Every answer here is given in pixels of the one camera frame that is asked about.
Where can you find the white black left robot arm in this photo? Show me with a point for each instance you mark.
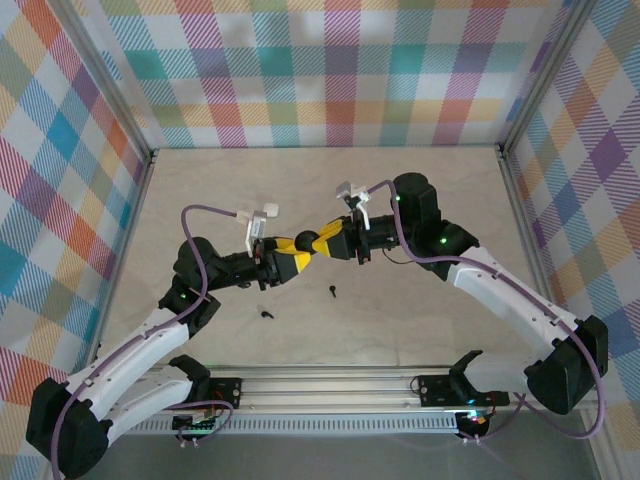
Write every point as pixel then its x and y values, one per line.
pixel 145 340

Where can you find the white earbud charging case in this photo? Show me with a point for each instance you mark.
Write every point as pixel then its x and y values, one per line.
pixel 271 210

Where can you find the control board red part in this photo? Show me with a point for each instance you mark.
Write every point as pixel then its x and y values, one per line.
pixel 475 419

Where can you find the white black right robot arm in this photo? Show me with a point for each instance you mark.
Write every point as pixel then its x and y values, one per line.
pixel 500 295

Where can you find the aluminium frame post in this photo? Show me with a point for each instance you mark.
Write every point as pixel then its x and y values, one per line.
pixel 541 75
pixel 107 75

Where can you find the control board green lights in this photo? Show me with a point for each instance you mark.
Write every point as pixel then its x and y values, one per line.
pixel 200 426

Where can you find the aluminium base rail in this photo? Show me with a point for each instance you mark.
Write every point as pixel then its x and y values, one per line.
pixel 325 387

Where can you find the black round object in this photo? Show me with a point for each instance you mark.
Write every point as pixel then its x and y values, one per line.
pixel 306 241

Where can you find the aluminium table edge rail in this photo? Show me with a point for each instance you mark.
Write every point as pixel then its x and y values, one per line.
pixel 121 260
pixel 523 225

